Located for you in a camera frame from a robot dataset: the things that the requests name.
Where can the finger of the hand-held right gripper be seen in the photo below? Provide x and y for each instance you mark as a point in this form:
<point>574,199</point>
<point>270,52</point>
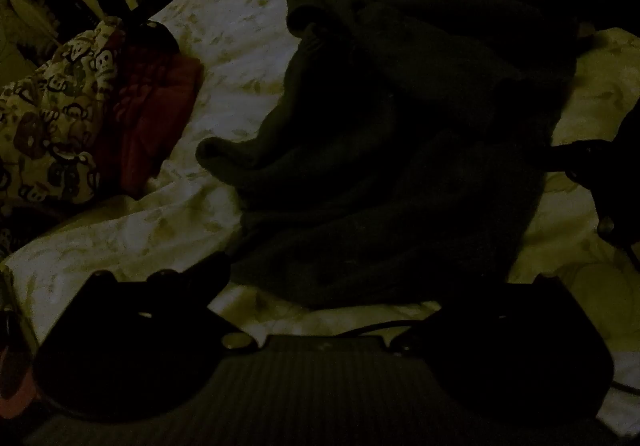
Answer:
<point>572,158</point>

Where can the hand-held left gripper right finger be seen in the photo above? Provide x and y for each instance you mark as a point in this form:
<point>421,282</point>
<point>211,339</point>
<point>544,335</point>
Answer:
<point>440,292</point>

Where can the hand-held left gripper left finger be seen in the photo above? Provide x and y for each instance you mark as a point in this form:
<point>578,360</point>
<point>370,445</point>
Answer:
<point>214,271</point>

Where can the dark grey garment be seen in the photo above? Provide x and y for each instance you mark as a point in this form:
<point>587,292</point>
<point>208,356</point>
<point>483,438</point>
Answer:
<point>400,136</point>

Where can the red cloth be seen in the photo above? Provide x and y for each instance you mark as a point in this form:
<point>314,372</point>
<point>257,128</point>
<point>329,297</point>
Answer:
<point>145,111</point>

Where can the monkey-print cloth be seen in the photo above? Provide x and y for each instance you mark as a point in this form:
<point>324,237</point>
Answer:
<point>55,126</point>

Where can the white leaf-print blanket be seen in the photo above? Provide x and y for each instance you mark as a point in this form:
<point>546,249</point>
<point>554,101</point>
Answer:
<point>235,31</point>

